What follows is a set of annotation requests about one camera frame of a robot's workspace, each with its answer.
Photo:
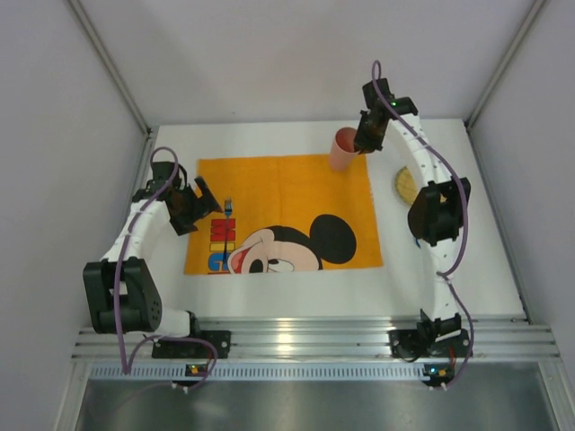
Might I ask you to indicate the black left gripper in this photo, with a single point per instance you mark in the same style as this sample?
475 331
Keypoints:
194 206

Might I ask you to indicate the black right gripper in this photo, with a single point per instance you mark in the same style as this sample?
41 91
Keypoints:
367 136

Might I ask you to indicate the blue metal fork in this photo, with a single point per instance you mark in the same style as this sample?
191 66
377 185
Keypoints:
228 211

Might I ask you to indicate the pink plastic cup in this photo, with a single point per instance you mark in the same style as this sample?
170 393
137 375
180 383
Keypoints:
343 150

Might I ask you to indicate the yellow woven round plate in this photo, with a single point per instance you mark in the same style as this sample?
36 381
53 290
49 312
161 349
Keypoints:
405 187

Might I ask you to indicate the orange cartoon print cloth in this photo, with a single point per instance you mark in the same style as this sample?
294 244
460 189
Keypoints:
290 213

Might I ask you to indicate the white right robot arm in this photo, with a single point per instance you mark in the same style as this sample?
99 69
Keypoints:
438 217

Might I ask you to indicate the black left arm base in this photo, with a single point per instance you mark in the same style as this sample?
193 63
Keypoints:
209 344

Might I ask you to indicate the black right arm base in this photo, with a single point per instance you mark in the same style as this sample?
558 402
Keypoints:
431 338

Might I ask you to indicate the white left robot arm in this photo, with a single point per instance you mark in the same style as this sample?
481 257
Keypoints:
121 293

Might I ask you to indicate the aluminium mounting rail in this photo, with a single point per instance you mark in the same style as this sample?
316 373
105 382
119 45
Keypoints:
321 350

